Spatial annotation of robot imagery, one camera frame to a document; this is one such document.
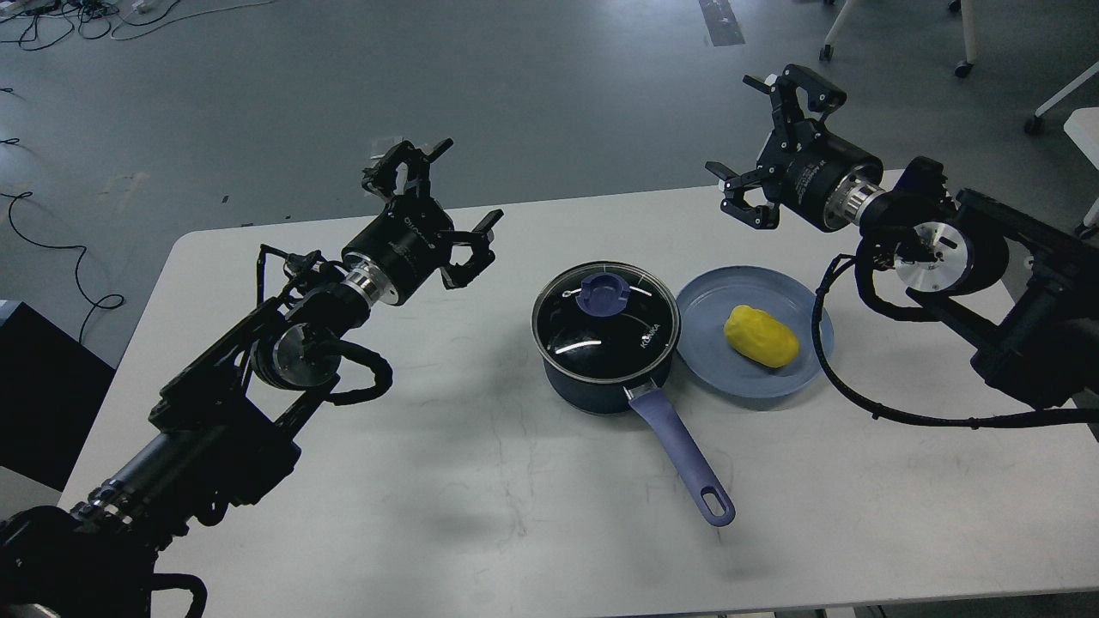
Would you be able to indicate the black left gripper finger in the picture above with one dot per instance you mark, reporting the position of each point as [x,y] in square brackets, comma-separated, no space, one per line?
[403,170]
[478,240]

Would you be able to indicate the dark blue saucepan purple handle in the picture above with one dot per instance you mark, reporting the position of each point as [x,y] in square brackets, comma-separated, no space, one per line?
[645,396]

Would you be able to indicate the black box at left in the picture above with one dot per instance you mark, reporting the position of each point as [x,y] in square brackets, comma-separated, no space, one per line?
[52,389]

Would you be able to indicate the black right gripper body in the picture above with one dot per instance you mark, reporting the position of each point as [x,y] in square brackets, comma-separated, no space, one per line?
[806,172]

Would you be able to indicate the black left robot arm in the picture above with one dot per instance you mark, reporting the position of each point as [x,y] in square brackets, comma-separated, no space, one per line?
[227,423]

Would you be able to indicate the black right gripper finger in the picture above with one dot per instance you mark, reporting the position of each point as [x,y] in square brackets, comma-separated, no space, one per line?
[734,187]
[800,99]

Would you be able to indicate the white furniture at right edge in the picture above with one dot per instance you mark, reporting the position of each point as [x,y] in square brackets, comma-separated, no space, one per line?
[1082,128]

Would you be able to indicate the blue round plate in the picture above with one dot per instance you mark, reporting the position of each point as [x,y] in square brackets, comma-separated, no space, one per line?
[707,301]

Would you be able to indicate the glass pot lid blue knob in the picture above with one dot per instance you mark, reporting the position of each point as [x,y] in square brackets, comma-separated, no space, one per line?
[605,322]

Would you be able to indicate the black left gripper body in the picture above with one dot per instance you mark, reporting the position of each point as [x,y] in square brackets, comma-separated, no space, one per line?
[404,243]

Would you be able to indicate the yellow potato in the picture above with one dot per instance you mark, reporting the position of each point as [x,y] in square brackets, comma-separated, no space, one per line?
[755,334]

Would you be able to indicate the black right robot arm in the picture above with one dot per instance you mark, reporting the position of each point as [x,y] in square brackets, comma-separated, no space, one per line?
[1021,293]

